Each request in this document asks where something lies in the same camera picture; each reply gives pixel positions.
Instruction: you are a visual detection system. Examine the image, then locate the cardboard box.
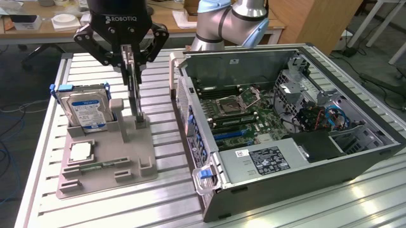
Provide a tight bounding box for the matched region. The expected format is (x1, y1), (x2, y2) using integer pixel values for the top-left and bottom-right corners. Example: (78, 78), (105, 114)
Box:
(182, 0), (201, 15)

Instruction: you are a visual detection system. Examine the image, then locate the black chair base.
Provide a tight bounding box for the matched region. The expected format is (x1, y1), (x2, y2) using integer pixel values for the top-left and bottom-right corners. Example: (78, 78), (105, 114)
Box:
(18, 42), (96, 71)

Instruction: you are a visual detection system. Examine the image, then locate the silver CPU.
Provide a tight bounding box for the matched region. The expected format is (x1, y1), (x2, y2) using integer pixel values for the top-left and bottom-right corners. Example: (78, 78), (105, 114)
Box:
(69, 143), (93, 162)

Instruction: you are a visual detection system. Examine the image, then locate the blue slot retainer strip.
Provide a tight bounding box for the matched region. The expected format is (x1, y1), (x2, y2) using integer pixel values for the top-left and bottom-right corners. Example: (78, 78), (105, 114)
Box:
(186, 105), (208, 164)

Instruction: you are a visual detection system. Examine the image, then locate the green RAM stick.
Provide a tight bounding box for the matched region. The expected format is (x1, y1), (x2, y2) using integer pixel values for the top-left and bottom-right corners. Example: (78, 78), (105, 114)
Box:
(77, 161), (114, 170)

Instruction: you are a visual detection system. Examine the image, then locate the metal disk bay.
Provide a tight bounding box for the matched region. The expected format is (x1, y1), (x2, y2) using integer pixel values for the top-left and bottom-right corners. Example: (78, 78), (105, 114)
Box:
(328, 124), (385, 155)

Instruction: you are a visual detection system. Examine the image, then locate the blue wire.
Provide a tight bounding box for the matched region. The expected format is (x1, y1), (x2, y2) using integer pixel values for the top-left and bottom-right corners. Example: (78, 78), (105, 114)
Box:
(324, 105), (351, 131)

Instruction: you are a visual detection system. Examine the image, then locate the open PC case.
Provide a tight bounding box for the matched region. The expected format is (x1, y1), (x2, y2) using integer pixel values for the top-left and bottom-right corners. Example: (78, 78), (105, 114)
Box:
(168, 46), (406, 223)

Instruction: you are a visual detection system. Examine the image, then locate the white paper stack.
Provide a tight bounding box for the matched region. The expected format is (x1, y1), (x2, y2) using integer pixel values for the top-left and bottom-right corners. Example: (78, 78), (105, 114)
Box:
(172, 10), (197, 29)

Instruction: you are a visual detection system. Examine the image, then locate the metal socket cover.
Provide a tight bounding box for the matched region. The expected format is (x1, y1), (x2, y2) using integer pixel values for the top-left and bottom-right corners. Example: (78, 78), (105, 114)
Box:
(239, 86), (263, 105)

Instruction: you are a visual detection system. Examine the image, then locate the red wire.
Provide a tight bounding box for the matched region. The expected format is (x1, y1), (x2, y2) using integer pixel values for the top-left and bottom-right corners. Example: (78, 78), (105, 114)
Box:
(313, 108), (324, 130)

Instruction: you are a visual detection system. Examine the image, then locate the hard disk blue carrier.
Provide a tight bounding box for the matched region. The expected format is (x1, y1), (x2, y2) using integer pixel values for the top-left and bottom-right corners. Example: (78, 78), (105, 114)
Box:
(49, 80), (114, 133)

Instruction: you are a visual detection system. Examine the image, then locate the grey power supply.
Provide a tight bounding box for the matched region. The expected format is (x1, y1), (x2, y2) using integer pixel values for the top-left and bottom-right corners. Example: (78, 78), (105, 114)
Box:
(217, 139), (309, 185)

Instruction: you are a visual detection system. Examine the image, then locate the white frame table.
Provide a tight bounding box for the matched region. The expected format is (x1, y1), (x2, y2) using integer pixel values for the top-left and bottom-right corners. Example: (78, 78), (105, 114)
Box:
(347, 0), (406, 65)

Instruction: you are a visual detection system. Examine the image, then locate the green motherboard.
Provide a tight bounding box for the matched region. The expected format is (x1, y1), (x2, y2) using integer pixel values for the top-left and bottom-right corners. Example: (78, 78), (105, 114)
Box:
(189, 78), (292, 152)

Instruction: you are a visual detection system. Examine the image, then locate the perforated metal drive cage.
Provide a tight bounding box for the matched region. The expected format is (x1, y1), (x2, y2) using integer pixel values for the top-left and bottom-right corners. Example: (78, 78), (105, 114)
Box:
(273, 57), (317, 112)

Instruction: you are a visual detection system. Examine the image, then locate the black plastic cover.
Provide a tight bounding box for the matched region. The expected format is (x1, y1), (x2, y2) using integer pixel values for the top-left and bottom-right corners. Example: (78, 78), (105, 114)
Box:
(288, 130), (347, 164)

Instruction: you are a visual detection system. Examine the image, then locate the black expansion slot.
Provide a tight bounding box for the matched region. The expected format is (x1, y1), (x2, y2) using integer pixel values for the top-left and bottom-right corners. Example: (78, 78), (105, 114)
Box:
(210, 126), (241, 135)

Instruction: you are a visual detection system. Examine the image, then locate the black power adaptor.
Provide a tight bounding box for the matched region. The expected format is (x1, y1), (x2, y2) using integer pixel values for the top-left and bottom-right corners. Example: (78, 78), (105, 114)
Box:
(340, 47), (357, 58)

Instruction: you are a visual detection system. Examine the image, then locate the graphics card with fan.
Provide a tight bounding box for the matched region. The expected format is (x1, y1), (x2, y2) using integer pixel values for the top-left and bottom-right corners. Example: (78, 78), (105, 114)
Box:
(121, 44), (146, 124)

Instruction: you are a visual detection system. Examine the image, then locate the white square dish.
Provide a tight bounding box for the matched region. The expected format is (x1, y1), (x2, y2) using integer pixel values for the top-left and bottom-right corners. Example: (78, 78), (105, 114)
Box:
(50, 13), (82, 32)

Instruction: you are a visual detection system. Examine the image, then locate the black stand foot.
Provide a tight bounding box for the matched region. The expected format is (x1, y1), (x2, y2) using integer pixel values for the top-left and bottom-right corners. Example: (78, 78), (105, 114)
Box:
(357, 71), (406, 95)

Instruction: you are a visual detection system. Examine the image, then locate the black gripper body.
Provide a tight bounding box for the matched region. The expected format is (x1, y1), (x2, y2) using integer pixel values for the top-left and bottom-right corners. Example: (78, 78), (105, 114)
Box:
(88, 0), (152, 48)

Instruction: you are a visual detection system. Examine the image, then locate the wooden cabinet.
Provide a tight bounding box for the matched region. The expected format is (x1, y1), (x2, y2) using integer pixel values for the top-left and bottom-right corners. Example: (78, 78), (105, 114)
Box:
(277, 0), (364, 56)

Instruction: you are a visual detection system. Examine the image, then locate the CPU socket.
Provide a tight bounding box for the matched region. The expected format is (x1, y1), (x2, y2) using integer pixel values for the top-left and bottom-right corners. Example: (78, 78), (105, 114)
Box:
(214, 96), (241, 117)

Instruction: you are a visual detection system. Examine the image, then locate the grey parts rack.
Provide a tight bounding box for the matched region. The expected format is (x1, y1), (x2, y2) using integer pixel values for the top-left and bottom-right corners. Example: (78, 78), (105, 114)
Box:
(53, 98), (158, 200)

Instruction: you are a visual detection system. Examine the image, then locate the white box black lid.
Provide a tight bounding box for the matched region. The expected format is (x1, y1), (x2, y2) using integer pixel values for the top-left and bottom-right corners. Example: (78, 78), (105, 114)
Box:
(7, 14), (42, 31)

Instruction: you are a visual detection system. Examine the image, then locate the installed RAM stick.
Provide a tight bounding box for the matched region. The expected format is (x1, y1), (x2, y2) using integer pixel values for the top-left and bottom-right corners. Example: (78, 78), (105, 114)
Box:
(210, 115), (257, 126)

